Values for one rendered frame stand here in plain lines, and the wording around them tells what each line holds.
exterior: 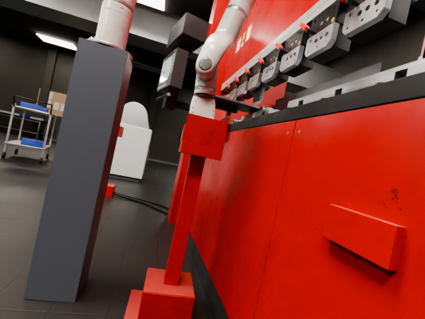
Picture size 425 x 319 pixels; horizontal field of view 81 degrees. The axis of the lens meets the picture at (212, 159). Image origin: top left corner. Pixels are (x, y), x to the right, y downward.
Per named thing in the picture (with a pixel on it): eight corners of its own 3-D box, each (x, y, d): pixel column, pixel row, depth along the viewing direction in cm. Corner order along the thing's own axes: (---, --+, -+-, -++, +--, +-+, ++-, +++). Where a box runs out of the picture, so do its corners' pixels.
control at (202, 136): (178, 151, 113) (186, 112, 113) (212, 159, 116) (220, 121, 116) (179, 152, 93) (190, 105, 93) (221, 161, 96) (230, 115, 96)
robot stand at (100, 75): (23, 299, 93) (78, 37, 92) (43, 275, 110) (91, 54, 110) (74, 302, 97) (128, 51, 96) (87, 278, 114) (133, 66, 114)
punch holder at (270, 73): (260, 83, 138) (266, 54, 138) (274, 87, 140) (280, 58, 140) (273, 75, 123) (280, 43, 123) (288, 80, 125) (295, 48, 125)
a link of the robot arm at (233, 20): (250, -1, 86) (212, 79, 87) (246, 24, 102) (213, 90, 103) (227, -12, 87) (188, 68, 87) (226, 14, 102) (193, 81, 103)
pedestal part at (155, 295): (131, 291, 112) (136, 265, 112) (185, 297, 116) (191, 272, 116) (123, 321, 92) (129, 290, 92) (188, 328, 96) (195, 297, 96)
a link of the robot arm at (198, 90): (214, 93, 104) (213, 100, 104) (193, 90, 102) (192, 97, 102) (218, 88, 95) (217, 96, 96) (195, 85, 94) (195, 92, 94)
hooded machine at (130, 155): (100, 175, 411) (117, 96, 410) (107, 172, 467) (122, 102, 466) (142, 183, 427) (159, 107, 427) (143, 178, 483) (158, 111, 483)
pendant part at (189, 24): (153, 106, 276) (169, 30, 276) (174, 111, 288) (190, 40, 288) (167, 100, 231) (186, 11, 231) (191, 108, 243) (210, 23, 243)
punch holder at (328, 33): (303, 58, 99) (312, 18, 99) (320, 64, 101) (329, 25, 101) (329, 43, 84) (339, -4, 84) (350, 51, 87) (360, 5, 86)
